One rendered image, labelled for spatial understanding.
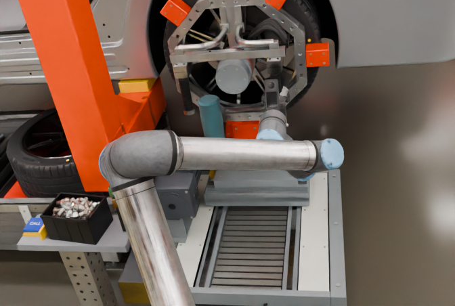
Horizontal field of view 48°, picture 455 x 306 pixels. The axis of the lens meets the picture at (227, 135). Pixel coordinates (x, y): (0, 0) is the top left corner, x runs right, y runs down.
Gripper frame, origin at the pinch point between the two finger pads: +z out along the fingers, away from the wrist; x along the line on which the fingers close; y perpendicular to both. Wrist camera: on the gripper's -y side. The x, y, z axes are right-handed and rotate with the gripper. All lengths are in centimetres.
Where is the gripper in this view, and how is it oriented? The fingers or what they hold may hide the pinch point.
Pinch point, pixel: (277, 86)
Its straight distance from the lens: 189.7
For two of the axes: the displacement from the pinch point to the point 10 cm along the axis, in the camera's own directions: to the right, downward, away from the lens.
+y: 1.3, 8.4, 5.2
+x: 9.8, -0.3, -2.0
